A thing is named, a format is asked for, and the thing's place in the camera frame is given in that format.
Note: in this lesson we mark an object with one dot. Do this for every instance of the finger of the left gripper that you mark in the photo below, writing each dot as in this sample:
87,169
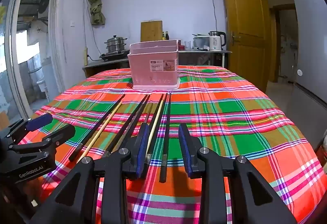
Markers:
60,136
39,122

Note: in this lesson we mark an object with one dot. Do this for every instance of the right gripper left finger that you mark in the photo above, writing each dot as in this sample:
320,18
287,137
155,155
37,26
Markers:
132,166

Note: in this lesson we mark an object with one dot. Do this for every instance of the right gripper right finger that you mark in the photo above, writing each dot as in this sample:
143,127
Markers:
190,145

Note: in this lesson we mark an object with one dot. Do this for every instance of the black chopstick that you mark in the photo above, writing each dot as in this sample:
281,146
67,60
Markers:
163,170
131,126
90,133
156,120
116,138

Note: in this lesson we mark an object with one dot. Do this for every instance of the steel kitchen table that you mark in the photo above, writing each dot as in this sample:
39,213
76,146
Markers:
203,57

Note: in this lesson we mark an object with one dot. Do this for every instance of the plaid tablecloth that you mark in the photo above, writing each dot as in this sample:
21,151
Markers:
227,113

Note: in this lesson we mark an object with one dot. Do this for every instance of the wooden side shelf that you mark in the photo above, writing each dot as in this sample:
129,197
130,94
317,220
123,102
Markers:
96,67

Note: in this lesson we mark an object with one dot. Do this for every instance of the pink utensil basket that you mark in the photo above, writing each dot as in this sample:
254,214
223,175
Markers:
154,65

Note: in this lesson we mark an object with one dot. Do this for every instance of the induction cooker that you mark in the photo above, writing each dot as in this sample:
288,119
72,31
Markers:
110,56

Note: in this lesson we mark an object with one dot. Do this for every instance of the steel steamer pot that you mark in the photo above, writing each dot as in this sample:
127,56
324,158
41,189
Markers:
116,44

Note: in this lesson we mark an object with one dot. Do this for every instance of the white electric kettle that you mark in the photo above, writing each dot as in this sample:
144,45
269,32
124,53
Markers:
217,40

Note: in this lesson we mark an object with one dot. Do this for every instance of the wooden cutting board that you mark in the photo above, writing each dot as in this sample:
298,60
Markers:
151,30

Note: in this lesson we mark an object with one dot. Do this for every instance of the grey refrigerator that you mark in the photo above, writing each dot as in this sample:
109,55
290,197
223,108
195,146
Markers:
307,106

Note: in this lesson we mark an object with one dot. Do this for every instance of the yellow wooden door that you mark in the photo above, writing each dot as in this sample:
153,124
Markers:
249,40

